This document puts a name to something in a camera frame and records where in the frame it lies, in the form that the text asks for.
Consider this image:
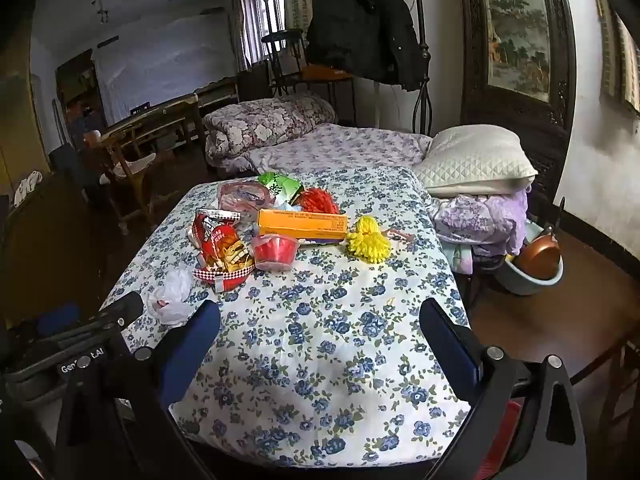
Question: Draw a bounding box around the window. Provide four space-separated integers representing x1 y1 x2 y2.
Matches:
245 0 287 66

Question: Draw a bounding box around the orange cardboard box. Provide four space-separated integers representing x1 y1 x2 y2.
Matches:
256 208 349 246

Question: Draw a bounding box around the orange seat chair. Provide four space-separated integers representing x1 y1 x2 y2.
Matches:
299 64 357 123

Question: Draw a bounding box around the blue floral bed sheet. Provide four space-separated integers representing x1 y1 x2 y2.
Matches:
100 166 473 466

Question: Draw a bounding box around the white quilted pillow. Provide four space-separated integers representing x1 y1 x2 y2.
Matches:
412 126 538 196

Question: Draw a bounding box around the black jacket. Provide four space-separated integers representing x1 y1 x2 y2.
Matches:
305 0 431 92

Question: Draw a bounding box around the rolled floral quilt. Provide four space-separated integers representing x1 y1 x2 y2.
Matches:
202 94 337 171

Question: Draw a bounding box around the red snack bag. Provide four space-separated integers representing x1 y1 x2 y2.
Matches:
187 208 257 293

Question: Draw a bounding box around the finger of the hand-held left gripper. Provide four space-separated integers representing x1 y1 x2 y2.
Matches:
82 291 144 333
20 304 82 346

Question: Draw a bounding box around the red plastic cup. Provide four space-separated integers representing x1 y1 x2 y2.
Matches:
250 233 300 273

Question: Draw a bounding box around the teal folded cloth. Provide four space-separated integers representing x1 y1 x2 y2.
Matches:
446 244 475 275

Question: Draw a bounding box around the light blue plastic basin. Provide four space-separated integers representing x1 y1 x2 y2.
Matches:
497 220 563 296

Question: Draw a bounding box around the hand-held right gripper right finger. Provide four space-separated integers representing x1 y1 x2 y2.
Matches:
419 298 589 480

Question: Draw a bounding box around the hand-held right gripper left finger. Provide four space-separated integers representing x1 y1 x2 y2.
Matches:
55 300 222 480

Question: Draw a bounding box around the red fuzzy bundle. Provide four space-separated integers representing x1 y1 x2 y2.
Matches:
295 187 340 216

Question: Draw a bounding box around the white cloth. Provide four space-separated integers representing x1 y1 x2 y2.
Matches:
14 170 45 207

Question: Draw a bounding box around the yellow fuzzy bundle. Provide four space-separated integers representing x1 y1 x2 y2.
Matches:
347 215 392 262

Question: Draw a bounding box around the wooden chair with white cushion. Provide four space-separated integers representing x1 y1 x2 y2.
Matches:
82 129 167 233

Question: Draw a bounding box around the purple floral bed sheet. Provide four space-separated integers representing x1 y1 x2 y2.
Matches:
247 122 433 181

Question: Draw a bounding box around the green snack packet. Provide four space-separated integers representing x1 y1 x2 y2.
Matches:
257 172 303 206

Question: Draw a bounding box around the copper frying pan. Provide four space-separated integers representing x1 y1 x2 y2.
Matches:
515 197 566 281

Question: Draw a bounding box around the wooden table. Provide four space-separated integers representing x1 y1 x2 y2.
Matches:
106 95 202 161

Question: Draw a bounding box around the pink plastic packet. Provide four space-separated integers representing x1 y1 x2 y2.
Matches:
217 180 275 223

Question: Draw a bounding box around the black wooden chair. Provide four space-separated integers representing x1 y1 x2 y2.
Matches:
260 29 307 97

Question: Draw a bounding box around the purple folded blanket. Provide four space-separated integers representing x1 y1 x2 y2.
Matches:
432 187 531 257

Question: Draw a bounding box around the white cloth cover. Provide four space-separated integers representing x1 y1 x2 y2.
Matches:
92 12 238 126

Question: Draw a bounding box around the white crumpled plastic wrapper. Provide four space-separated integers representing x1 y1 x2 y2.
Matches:
146 266 195 326

